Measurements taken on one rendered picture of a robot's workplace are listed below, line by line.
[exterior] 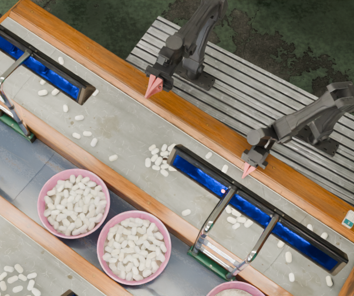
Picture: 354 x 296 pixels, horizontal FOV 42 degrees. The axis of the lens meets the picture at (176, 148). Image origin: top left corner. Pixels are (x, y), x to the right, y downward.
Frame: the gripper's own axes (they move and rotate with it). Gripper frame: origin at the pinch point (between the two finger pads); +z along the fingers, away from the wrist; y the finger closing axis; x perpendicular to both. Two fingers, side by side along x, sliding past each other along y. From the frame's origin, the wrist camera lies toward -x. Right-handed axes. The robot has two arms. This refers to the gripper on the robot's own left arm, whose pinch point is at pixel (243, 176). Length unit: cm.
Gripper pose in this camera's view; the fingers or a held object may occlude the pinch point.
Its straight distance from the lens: 182.4
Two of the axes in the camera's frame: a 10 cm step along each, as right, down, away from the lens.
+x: 3.3, -2.0, 9.2
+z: -4.6, 8.2, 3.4
